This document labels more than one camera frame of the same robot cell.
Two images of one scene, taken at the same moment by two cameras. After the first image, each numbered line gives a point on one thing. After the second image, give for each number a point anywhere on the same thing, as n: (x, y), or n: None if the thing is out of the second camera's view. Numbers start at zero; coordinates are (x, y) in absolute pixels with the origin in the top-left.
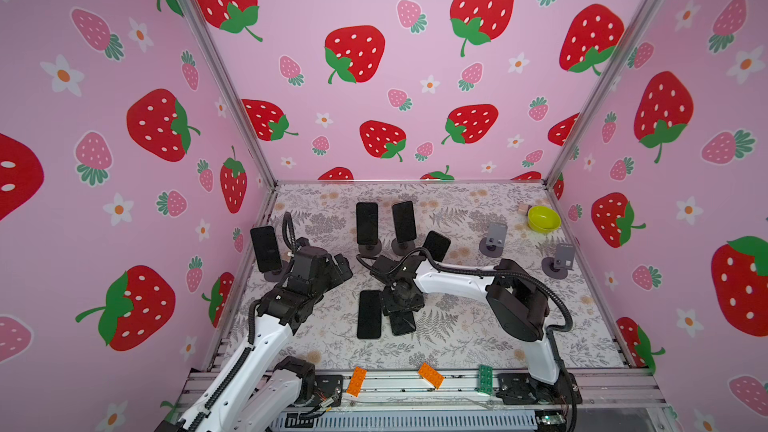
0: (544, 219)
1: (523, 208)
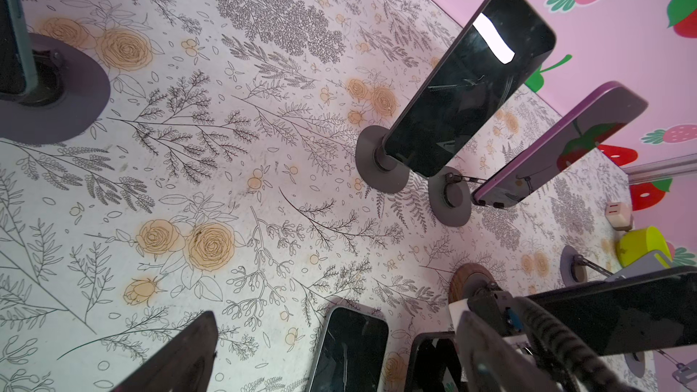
0: (638, 242)
1: (619, 214)
